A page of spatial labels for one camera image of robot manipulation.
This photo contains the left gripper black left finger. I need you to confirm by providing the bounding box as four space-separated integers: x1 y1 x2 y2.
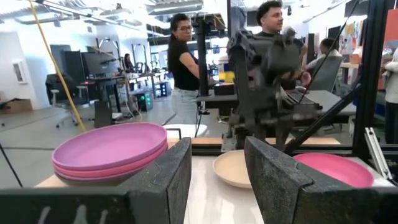
0 137 193 224

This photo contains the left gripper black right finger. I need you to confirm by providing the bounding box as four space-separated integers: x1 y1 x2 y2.
244 136 398 224

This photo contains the beige plate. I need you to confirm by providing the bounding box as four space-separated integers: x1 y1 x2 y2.
213 149 252 190

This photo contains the pink plate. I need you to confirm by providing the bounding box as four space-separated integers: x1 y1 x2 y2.
52 146 169 179
293 152 375 189

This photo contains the purple plate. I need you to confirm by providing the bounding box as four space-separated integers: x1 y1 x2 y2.
55 169 156 184
51 122 168 172

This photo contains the person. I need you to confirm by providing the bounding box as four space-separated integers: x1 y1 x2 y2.
303 37 343 71
123 53 136 74
382 48 398 144
167 12 217 125
254 0 312 91

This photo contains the grey chair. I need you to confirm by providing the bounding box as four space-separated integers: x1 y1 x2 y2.
307 55 345 93

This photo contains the yellow container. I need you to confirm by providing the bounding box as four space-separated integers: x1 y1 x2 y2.
218 70 236 84

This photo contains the light wooden plank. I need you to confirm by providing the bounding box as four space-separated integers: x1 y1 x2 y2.
191 137 342 146

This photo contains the grey desk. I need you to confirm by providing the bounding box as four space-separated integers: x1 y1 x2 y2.
195 90 357 125

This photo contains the small black box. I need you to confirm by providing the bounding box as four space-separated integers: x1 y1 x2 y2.
213 83 236 96

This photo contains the black stand pole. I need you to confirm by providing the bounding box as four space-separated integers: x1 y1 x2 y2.
192 14 212 97

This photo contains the computer tower with green lights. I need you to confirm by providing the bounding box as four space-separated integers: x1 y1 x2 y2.
135 90 154 112

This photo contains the black floor box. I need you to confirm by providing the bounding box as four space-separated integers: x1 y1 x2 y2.
94 100 113 128

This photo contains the black computer monitor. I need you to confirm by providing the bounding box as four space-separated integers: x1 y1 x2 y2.
81 51 119 78

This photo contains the black office chair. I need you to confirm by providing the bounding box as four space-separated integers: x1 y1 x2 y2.
45 73 94 128

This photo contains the cardboard box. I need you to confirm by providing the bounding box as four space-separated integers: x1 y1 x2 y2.
0 98 34 114

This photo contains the dark door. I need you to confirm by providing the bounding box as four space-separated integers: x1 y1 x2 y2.
49 44 73 75

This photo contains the thin black cable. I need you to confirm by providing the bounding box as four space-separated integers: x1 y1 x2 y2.
298 0 360 103

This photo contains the black table edge rail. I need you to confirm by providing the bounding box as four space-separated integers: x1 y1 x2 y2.
191 144 398 156

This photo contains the black diagonal frame brace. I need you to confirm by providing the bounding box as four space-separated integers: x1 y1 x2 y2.
284 83 363 156

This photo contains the black frame post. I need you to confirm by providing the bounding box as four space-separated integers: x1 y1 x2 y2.
353 0 389 159

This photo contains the silver metal bracket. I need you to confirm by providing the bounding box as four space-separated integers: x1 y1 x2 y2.
364 126 394 180

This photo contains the yellow hanging cable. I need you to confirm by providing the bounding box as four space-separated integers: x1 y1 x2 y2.
27 0 87 133

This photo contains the white wall panel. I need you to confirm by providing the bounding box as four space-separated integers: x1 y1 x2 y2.
12 59 28 85

